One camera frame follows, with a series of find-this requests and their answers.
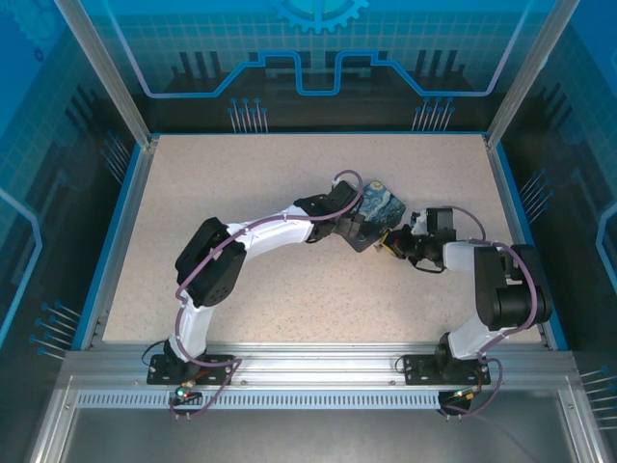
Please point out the starry night print tin box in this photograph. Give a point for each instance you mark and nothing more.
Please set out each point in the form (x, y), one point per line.
(383, 207)

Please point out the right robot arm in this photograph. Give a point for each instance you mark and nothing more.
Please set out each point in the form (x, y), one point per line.
(501, 289)

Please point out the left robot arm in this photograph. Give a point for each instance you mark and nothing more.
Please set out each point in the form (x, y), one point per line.
(270, 234)

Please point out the small connector with green light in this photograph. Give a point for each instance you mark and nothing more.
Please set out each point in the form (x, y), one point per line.
(184, 391)
(465, 394)

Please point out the grey metal sheet panel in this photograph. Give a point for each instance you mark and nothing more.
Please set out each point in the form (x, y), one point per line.
(313, 436)

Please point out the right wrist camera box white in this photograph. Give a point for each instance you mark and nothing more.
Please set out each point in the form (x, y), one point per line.
(419, 222)

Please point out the aluminium table side rail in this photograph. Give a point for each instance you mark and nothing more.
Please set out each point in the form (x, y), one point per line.
(511, 202)
(123, 231)

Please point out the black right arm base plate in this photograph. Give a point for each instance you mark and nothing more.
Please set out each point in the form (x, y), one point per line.
(419, 371)

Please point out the aluminium mounting rail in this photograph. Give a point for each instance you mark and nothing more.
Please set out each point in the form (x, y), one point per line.
(313, 362)

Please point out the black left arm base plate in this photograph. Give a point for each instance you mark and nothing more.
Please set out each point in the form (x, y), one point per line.
(217, 373)

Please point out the aluminium frame post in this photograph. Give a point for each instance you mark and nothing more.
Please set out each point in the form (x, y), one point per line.
(525, 77)
(115, 77)

